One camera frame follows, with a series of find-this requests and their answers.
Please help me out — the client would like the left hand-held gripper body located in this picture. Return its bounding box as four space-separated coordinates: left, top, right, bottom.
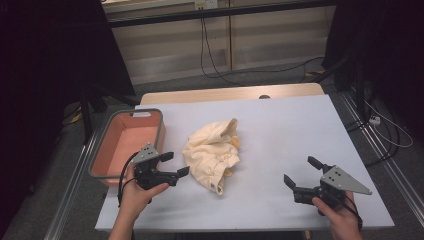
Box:
130 142 178 192

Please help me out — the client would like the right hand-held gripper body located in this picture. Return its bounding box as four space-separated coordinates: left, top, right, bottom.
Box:
293 165 373 209

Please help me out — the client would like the cream knitted garment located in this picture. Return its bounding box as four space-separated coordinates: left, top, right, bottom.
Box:
182 118 242 196

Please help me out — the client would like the pink basket with grey rim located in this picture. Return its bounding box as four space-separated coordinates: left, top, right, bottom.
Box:
88 108 167 188

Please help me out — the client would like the person's left hand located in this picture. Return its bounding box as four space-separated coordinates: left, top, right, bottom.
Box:
119 164 170 221

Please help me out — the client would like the person's right hand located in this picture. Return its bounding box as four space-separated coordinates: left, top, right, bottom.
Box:
311 191 364 232

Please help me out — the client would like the white table cover sheet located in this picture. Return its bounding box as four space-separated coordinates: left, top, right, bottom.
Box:
94 94 395 233

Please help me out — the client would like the wooden table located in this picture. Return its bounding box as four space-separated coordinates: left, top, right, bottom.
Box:
139 82 326 106

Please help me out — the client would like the black tripod stand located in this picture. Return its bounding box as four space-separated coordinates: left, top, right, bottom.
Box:
312 49 369 125
79 79 143 145

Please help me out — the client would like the black curtain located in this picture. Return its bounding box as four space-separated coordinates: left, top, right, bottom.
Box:
322 0 424 134
0 0 137 188

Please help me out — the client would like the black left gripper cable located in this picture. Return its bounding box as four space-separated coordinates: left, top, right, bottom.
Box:
117 151 140 208

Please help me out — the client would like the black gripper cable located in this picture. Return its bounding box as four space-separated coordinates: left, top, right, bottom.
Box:
117 151 140 208
342 195 364 231

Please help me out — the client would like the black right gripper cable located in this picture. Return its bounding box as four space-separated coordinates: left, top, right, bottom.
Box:
342 195 364 231

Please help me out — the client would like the aluminium floor rail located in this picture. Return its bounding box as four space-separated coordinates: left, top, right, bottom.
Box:
42 131 99 240
337 89 424 219

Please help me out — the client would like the white floor cable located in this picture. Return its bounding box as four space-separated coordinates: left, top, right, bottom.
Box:
363 99 415 150

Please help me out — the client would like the black power cable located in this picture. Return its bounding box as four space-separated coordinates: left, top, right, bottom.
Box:
199 16 244 87
202 16 326 81

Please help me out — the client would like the long wall desk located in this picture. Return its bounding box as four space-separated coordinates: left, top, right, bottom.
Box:
101 0 336 29

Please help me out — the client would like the white wall socket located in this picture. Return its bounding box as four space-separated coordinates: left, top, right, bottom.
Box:
194 0 219 10

